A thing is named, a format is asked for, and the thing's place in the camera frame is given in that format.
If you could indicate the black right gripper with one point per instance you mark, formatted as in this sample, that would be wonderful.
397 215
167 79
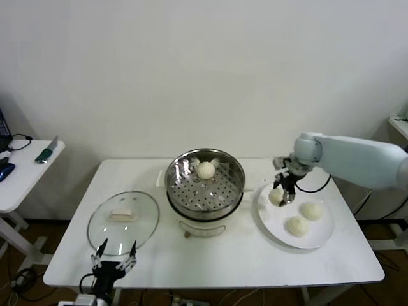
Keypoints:
288 184

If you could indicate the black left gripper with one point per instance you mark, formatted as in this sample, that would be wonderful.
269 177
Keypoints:
106 272

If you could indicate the white steamed baozi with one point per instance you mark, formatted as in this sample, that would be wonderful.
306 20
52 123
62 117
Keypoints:
274 197
296 227
205 170
310 211

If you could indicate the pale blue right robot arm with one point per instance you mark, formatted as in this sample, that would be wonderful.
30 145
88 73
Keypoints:
350 159

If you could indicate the stainless steel steamer basket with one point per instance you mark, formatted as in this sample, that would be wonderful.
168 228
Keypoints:
204 197

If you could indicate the white round plate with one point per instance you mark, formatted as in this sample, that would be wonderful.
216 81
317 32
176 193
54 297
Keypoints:
318 236

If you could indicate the white power strip under table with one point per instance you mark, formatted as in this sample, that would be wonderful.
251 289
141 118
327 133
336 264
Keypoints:
180 301

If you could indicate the white electric cooker base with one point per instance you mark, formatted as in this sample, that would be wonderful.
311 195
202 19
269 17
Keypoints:
204 228

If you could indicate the white side table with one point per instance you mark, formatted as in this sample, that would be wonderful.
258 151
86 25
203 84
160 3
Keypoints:
28 172

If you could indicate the white stand base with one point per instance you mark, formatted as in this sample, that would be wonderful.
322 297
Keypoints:
389 245

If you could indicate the white shelf board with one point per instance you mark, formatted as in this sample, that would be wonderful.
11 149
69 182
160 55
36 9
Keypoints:
400 127

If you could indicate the blue computer mouse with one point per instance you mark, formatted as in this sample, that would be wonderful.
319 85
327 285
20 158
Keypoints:
6 170

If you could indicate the small white object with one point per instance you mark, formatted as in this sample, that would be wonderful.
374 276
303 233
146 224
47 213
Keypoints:
4 155

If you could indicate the black laptop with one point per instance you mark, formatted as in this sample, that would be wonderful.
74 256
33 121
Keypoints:
4 127

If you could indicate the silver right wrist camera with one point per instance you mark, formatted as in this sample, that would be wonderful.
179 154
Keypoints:
280 163

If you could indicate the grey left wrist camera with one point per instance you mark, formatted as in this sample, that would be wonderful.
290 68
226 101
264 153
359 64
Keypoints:
86 300

